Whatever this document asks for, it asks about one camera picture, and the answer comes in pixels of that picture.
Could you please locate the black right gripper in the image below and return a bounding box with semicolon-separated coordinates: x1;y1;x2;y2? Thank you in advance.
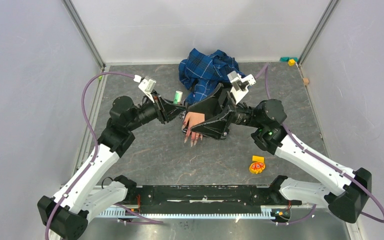
187;83;264;140

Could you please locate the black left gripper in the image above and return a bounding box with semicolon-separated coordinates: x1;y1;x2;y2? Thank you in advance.
126;89;186;131

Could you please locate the white cap nail polish bottle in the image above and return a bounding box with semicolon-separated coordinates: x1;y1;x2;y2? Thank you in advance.
173;90;183;104

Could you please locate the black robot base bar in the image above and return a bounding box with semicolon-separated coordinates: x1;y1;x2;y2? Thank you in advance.
117;175;302;214

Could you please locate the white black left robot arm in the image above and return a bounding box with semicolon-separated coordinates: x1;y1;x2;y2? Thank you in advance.
37;91;186;240

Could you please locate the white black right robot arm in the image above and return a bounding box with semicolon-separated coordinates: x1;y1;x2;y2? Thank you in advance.
187;85;372;224

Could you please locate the fake hand with painted nails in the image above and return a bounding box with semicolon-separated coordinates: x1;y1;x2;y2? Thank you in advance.
181;111;205;147

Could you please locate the black ribbed block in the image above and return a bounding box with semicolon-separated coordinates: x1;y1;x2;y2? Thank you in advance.
182;128;230;140

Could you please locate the blue plaid shirt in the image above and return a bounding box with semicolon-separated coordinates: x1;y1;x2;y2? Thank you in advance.
178;48;245;105

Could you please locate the yellow orange toy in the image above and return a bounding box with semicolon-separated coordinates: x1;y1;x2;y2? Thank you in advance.
248;155;266;174

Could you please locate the teal block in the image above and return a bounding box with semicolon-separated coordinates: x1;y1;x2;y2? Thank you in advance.
279;56;299;62

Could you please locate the yellow cube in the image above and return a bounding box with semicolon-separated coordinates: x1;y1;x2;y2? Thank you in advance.
287;58;296;67

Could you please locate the tan wooden cube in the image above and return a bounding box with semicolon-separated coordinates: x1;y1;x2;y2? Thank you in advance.
302;78;310;86

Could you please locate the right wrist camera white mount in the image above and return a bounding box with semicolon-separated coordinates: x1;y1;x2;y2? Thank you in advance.
227;71;256;105

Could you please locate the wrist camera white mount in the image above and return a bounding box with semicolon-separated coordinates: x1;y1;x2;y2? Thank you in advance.
133;74;156;103
227;71;256;105

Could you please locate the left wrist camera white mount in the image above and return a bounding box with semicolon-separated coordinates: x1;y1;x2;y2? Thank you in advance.
133;74;156;103

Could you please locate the white slotted cable rail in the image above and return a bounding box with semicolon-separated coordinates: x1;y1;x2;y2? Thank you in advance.
97;206;276;220

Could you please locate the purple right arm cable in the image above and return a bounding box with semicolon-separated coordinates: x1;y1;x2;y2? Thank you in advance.
254;62;384;224

